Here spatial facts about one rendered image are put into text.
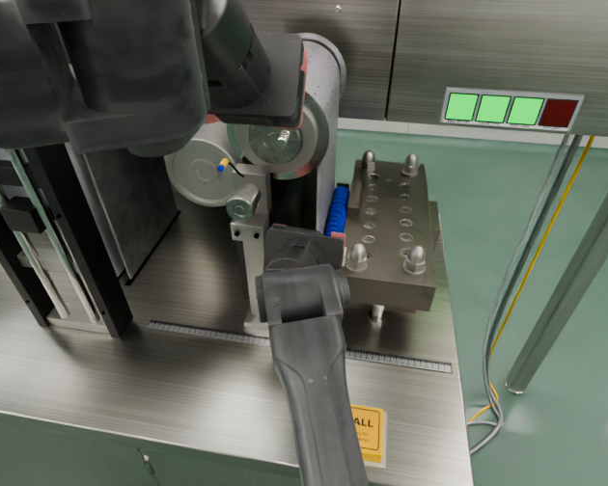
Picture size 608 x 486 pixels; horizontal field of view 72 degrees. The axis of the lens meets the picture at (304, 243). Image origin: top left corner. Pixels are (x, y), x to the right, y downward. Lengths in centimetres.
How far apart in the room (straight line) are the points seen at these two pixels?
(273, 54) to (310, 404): 27
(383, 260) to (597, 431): 141
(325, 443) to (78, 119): 26
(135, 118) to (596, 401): 199
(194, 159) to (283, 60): 35
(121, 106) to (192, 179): 49
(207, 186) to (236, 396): 34
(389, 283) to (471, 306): 149
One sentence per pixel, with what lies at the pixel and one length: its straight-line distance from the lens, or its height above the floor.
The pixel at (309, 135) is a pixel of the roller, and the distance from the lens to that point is 59.
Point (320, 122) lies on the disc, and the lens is 59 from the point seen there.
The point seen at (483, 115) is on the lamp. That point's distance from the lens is 94.
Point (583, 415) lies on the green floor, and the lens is 201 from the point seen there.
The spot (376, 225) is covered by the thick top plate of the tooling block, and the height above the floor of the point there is 103.
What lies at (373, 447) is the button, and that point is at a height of 92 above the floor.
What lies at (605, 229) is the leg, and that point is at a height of 81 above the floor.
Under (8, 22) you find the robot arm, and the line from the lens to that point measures 21.
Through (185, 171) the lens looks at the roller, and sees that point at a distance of 69.
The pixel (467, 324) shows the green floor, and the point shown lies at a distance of 209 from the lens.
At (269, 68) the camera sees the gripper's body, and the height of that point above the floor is 140.
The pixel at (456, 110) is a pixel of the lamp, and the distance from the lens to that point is 93.
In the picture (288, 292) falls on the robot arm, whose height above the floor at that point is 124.
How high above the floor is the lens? 151
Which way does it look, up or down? 40 degrees down
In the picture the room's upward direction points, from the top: straight up
